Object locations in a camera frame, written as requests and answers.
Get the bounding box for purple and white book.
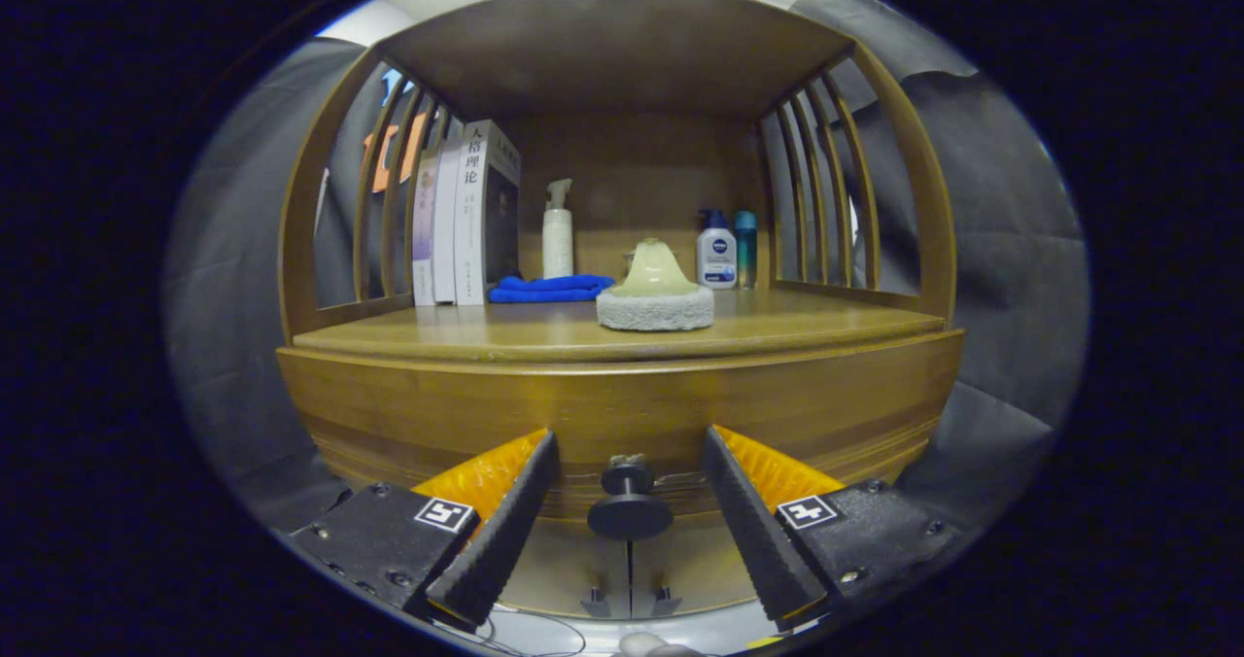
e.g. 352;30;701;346
411;147;440;307

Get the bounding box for wooden cabinet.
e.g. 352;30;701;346
275;0;966;621

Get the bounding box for wooden drawer with black knob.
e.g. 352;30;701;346
275;329;966;541

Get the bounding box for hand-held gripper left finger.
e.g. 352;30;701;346
288;429;561;629

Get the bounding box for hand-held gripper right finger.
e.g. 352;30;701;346
702;425;963;624

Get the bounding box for pale green handled scrub pad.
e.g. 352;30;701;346
596;238;716;332

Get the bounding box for thick grey and white book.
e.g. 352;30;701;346
454;120;523;307

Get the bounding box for white pump bottle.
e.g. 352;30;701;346
541;178;575;280

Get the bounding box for thin white book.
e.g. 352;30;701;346
432;132;466;306

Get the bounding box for black floor cables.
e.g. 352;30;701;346
428;606;589;656

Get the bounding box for teal bottle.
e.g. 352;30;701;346
734;210;759;290

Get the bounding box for white lotion bottle blue cap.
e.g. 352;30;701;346
695;209;739;291

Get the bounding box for blue folded cloth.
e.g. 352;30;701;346
487;274;616;304

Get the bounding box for wooden countertop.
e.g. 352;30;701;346
292;288;949;364

